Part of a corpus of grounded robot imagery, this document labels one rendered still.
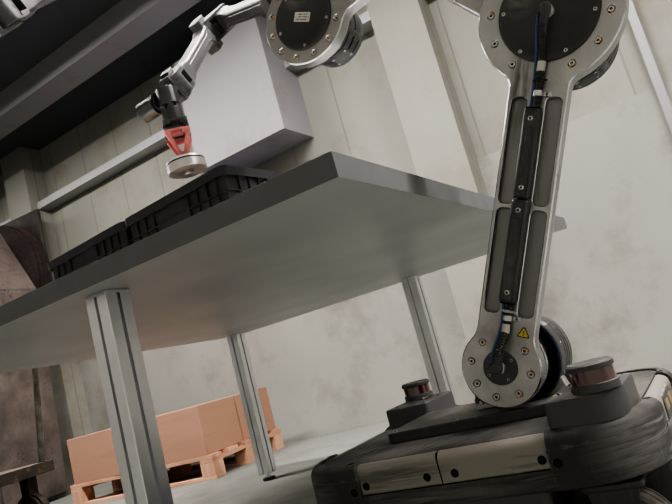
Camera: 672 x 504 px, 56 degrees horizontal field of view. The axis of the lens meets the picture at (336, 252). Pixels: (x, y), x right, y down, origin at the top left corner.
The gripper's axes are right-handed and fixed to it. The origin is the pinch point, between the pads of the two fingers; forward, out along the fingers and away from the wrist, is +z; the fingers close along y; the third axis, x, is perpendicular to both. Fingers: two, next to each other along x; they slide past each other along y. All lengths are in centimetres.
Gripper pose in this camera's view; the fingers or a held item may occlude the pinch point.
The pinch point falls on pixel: (184, 157)
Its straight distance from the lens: 174.4
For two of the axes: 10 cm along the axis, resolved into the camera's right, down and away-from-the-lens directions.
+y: 1.6, -2.0, -9.7
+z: 2.8, 9.5, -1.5
